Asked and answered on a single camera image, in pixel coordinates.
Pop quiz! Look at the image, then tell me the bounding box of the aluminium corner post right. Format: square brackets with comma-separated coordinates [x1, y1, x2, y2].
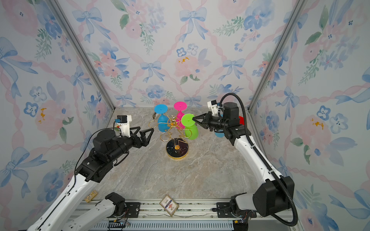
[249, 0, 307, 108]

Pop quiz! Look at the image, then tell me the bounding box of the aluminium corner post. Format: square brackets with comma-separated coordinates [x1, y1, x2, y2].
[46, 0, 116, 111]
[249, 0, 307, 108]

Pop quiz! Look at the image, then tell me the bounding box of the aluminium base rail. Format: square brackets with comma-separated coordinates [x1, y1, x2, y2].
[53, 197, 301, 231]

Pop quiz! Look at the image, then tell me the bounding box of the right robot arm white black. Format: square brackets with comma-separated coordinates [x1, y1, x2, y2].
[192, 101, 298, 227]

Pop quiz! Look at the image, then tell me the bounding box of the small framed card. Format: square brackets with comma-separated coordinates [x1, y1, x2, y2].
[160, 195, 179, 217]

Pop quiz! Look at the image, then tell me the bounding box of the light blue wine glass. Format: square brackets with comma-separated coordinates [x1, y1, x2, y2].
[214, 131, 225, 138]

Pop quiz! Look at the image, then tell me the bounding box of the red wine glass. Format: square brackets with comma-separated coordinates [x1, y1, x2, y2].
[239, 116, 245, 125]

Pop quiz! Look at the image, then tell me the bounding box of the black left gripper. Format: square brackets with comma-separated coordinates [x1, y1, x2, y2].
[110, 126, 154, 163]

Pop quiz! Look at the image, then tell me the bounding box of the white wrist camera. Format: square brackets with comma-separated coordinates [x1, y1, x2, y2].
[114, 115, 132, 137]
[207, 100, 221, 116]

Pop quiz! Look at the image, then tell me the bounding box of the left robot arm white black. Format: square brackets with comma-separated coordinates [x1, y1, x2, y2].
[28, 127, 154, 231]

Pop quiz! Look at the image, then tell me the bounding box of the green wine glass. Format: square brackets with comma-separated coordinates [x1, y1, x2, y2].
[181, 114, 198, 140]

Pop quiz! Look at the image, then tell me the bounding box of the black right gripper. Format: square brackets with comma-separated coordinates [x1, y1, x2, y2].
[193, 112, 229, 131]

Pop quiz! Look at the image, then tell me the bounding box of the small yellow wooden block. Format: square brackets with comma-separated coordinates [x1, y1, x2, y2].
[84, 190, 98, 203]

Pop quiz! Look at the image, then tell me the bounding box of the magenta wine glass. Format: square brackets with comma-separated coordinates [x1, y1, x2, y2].
[174, 102, 187, 129]

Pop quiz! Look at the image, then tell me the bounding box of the aluminium corner post left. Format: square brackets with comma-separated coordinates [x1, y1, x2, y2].
[46, 0, 116, 111]

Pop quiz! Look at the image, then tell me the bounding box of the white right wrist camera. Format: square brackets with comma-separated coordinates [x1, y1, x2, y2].
[207, 100, 221, 116]

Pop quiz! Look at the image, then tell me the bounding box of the gold wire glass rack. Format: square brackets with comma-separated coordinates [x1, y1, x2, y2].
[148, 114, 193, 160]

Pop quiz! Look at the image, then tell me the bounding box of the cyan wine glass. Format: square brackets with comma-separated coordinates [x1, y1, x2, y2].
[155, 105, 169, 132]

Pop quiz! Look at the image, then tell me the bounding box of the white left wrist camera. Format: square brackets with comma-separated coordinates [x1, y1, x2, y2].
[114, 115, 132, 137]

